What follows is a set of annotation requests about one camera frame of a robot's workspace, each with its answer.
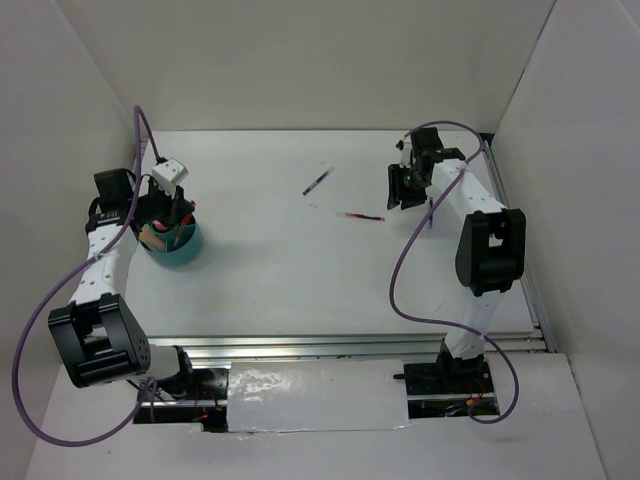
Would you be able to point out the red clear pen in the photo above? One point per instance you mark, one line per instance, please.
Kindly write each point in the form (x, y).
(361, 216)

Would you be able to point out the black thin pen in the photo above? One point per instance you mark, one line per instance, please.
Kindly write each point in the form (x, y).
(317, 181)

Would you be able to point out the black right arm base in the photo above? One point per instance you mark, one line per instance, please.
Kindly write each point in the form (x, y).
(447, 376)

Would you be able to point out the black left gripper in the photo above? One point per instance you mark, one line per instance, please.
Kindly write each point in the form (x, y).
(177, 208)

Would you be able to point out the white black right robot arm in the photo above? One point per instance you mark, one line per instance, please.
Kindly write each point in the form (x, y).
(491, 248)

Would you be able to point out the orange pink highlighter marker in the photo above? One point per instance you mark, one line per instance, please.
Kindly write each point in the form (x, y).
(150, 240)

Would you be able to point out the teal round desk organizer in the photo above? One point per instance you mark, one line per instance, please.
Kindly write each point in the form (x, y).
(187, 249)

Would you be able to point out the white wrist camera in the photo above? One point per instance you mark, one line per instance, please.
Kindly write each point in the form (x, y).
(406, 154)
(168, 175)

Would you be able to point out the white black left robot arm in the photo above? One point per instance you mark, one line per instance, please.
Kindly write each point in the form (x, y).
(96, 334)

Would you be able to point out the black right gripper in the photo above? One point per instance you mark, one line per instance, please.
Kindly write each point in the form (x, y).
(396, 189)

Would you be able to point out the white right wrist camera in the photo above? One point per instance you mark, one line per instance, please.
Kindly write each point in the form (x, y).
(406, 154)

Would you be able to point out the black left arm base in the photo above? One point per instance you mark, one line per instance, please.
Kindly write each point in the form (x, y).
(188, 383)

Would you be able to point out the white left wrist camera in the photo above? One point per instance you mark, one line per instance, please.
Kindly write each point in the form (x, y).
(168, 175)

